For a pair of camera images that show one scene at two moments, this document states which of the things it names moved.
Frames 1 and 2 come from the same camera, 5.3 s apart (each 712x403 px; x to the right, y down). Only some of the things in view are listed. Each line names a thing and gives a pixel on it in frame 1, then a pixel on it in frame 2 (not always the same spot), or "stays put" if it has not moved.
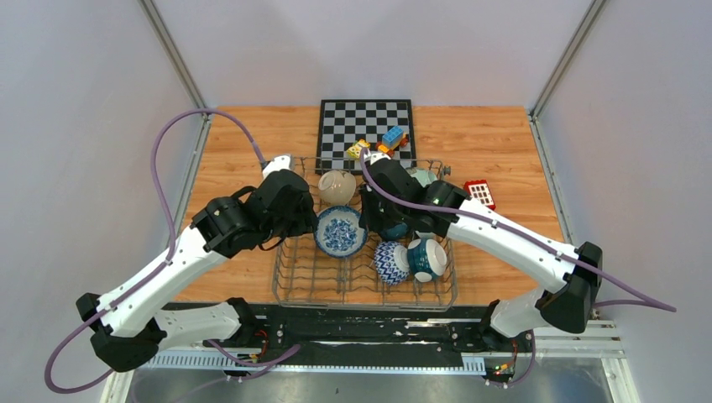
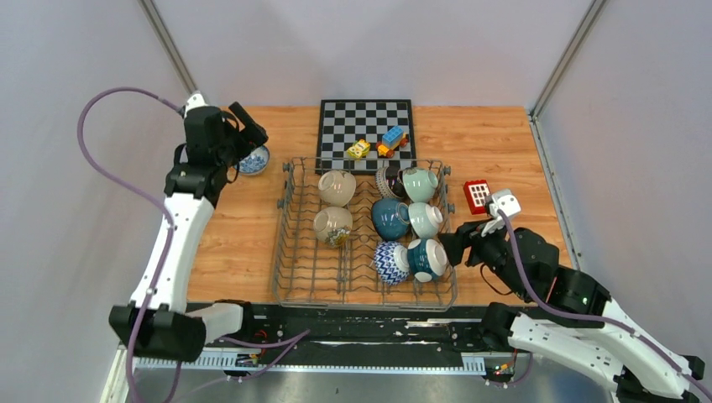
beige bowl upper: [336, 187] stays put
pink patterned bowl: [391, 262] stays put
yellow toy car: [354, 151] stays put
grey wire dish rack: [341, 268] stays put
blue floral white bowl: [338, 232] to [254, 162]
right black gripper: [367, 220] to [468, 233]
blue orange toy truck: [391, 140] stays put
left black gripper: [306, 220] to [252, 133]
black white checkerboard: [343, 122] stays put
